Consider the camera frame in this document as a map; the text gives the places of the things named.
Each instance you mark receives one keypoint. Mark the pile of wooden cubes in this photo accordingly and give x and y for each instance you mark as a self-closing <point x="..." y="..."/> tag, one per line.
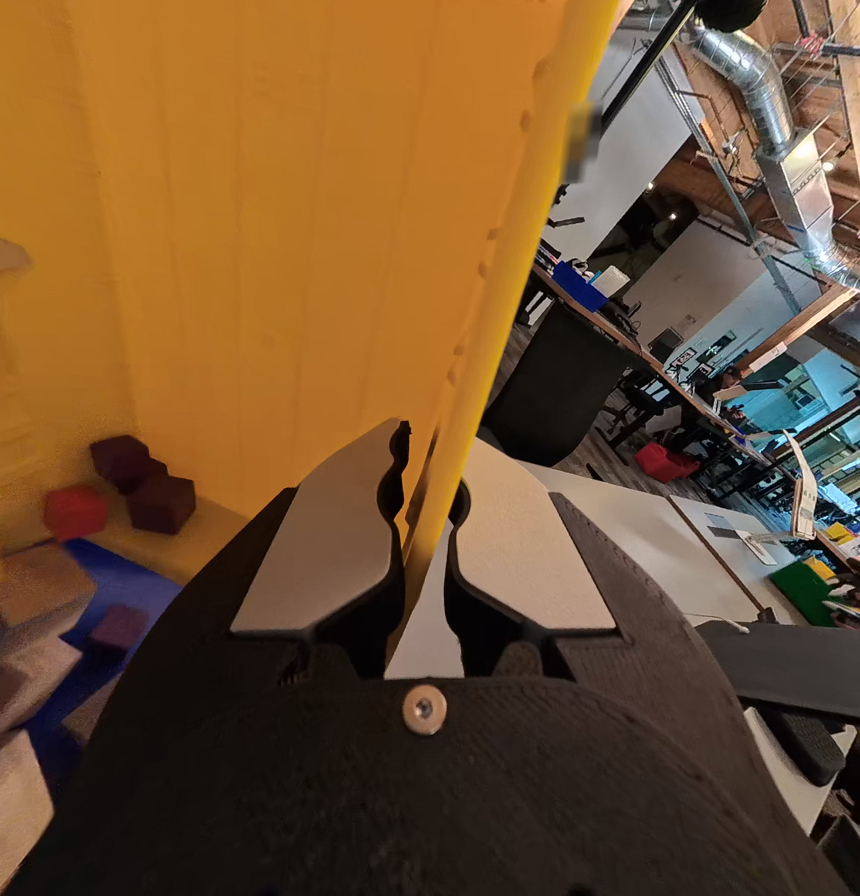
<point x="10" y="805"/>

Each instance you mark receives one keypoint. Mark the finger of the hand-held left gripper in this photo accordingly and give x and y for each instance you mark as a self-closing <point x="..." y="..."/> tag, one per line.
<point x="3" y="255"/>

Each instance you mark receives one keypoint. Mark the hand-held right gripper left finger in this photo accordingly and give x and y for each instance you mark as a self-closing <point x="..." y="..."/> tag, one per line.
<point x="318" y="553"/>

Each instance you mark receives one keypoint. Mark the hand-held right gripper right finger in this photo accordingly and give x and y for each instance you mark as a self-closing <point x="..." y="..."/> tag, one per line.
<point x="535" y="560"/>

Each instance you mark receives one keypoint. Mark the long wooden table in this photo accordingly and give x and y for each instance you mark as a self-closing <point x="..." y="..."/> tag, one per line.
<point x="682" y="388"/>

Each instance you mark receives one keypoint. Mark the blue storage bin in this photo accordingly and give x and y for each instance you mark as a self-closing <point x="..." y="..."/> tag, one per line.
<point x="577" y="283"/>

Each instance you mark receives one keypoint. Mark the yellow plastic box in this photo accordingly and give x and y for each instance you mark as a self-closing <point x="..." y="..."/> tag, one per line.
<point x="297" y="210"/>

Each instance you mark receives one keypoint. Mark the black framed marker sign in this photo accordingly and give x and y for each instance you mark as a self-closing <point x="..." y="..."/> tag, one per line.
<point x="801" y="665"/>

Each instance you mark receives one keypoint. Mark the green box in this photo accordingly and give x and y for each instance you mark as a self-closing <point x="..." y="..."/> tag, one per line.
<point x="801" y="595"/>

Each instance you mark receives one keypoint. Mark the tall black pole stand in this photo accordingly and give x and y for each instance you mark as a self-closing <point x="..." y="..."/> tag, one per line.
<point x="647" y="63"/>

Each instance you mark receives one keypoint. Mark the silver spiral duct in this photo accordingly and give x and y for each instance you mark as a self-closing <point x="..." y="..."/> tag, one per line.
<point x="759" y="84"/>

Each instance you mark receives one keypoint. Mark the red box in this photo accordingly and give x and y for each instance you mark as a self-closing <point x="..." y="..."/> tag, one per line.
<point x="664" y="463"/>

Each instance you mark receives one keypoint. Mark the white folding stand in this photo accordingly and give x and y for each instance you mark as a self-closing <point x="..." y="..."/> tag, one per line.
<point x="770" y="549"/>

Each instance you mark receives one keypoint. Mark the blue plastic box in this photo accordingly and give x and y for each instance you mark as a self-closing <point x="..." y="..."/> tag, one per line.
<point x="129" y="581"/>

